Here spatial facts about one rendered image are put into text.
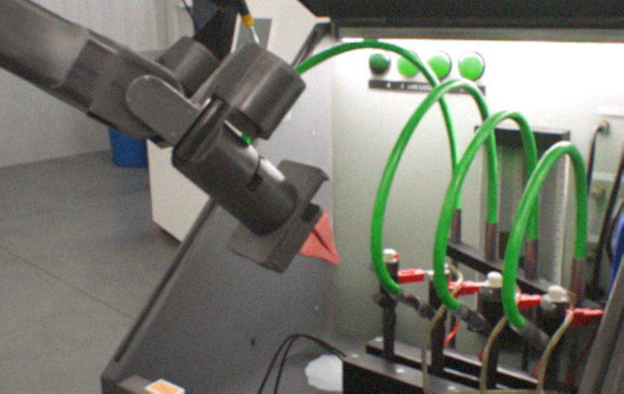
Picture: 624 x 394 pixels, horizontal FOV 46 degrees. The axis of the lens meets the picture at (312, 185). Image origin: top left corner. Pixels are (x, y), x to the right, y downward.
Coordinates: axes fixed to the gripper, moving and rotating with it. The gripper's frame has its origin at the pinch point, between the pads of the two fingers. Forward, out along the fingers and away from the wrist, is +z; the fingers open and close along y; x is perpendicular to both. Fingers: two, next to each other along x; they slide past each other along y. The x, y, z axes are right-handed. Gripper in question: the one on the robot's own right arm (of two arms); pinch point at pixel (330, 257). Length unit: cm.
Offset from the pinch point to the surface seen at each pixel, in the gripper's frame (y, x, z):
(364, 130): 33, 48, 33
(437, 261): 7.3, -1.1, 12.8
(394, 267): 8.8, 17.1, 26.3
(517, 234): 13.1, -8.4, 12.9
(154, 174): 52, 385, 172
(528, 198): 17.2, -7.8, 12.5
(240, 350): -12, 49, 37
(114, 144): 83, 605, 231
